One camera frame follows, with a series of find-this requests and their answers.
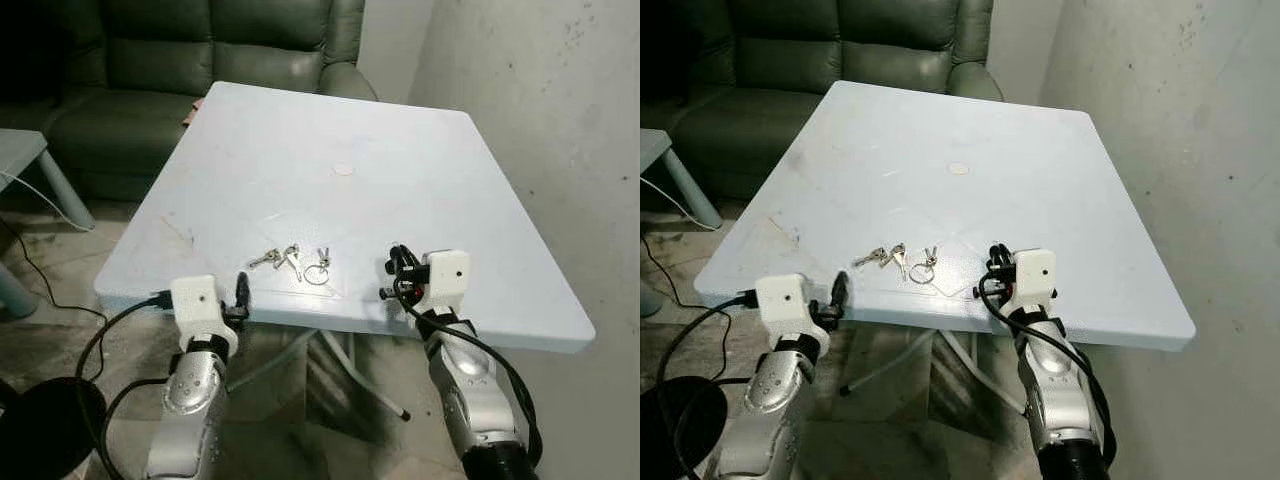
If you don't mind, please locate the small grey side table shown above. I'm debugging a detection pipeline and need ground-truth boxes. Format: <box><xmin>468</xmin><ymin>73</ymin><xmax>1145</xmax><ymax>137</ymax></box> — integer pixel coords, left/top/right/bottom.
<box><xmin>640</xmin><ymin>128</ymin><xmax>723</xmax><ymax>319</ymax></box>

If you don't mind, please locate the silver key bunch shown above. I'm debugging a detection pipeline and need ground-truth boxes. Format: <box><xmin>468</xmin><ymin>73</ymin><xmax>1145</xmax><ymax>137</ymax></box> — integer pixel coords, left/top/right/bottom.
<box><xmin>247</xmin><ymin>243</ymin><xmax>303</xmax><ymax>283</ymax></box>
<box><xmin>853</xmin><ymin>242</ymin><xmax>909</xmax><ymax>282</ymax></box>

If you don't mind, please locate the thin white cable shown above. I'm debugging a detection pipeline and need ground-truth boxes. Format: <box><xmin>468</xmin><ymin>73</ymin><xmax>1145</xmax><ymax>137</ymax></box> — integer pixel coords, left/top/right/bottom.
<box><xmin>640</xmin><ymin>175</ymin><xmax>706</xmax><ymax>219</ymax></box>
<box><xmin>0</xmin><ymin>170</ymin><xmax>93</xmax><ymax>233</ymax></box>

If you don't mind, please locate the dark green leather sofa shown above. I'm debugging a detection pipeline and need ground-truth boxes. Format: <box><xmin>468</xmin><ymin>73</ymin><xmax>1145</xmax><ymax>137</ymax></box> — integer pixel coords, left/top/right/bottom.
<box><xmin>0</xmin><ymin>0</ymin><xmax>379</xmax><ymax>206</ymax></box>
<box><xmin>640</xmin><ymin>0</ymin><xmax>1004</xmax><ymax>201</ymax></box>

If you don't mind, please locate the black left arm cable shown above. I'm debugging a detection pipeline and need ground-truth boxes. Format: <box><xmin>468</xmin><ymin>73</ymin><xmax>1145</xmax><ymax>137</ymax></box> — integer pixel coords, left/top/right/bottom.
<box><xmin>75</xmin><ymin>290</ymin><xmax>176</xmax><ymax>480</ymax></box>
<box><xmin>655</xmin><ymin>290</ymin><xmax>761</xmax><ymax>480</ymax></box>

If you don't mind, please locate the light blue plastic table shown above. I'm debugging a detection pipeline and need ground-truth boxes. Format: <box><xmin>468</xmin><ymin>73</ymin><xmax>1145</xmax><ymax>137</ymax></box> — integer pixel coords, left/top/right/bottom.
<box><xmin>93</xmin><ymin>80</ymin><xmax>598</xmax><ymax>421</ymax></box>
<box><xmin>693</xmin><ymin>78</ymin><xmax>1198</xmax><ymax>416</ymax></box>

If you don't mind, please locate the black round stool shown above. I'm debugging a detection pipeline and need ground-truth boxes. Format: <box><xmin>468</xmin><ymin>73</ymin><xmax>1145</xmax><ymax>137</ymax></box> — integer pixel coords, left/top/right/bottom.
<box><xmin>640</xmin><ymin>378</ymin><xmax>731</xmax><ymax>480</ymax></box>
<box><xmin>0</xmin><ymin>378</ymin><xmax>108</xmax><ymax>480</ymax></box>

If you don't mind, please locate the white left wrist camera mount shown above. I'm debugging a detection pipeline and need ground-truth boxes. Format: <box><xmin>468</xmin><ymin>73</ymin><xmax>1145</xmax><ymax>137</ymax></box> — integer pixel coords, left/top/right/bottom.
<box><xmin>170</xmin><ymin>274</ymin><xmax>239</xmax><ymax>336</ymax></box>
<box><xmin>755</xmin><ymin>273</ymin><xmax>823</xmax><ymax>336</ymax></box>

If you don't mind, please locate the thin black floor cable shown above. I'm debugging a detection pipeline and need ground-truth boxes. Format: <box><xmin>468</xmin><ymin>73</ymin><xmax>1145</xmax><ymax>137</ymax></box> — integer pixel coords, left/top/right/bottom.
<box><xmin>640</xmin><ymin>235</ymin><xmax>736</xmax><ymax>381</ymax></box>
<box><xmin>0</xmin><ymin>213</ymin><xmax>109</xmax><ymax>326</ymax></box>

